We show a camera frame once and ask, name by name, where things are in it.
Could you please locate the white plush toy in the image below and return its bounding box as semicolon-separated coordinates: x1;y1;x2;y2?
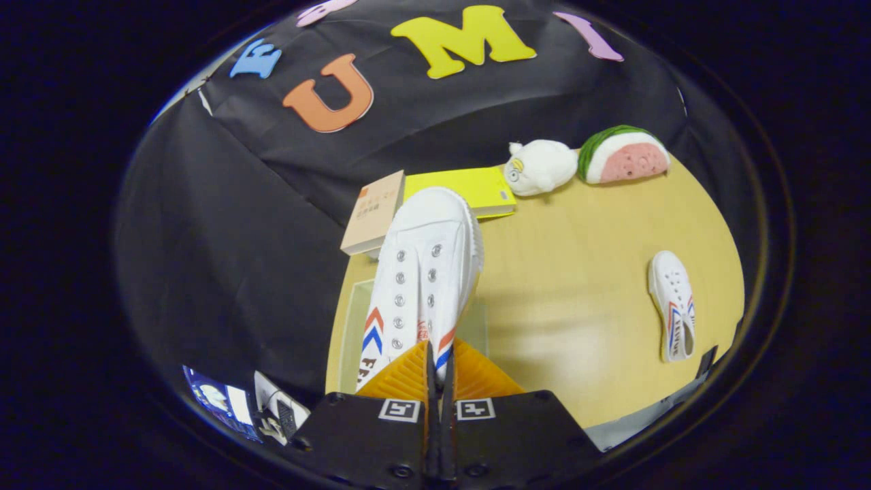
504;140;579;198

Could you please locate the white side desk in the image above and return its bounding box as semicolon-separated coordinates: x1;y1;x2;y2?
254;371;311;446

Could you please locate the white canvas shoe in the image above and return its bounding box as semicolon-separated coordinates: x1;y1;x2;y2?
648;250;696;363
355;187;485;392

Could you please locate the pale fabric storage box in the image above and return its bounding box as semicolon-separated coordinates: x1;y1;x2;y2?
338;278;488;395

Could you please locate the computer monitor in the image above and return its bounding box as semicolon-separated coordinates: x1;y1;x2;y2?
182;366;261;442

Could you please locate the black keyboard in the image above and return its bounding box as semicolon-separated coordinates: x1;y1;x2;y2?
276;400;299;440

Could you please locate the grey table frame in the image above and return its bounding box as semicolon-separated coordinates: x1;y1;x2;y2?
585;378;710;451

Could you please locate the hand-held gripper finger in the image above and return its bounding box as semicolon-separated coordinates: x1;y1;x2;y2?
289;339;440;490
439;337;603;490

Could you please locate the yellow book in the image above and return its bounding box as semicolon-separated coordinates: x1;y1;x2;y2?
403;165;516;220

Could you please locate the watermelon slice plush toy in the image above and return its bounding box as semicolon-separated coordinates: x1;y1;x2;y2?
578;125;671;184

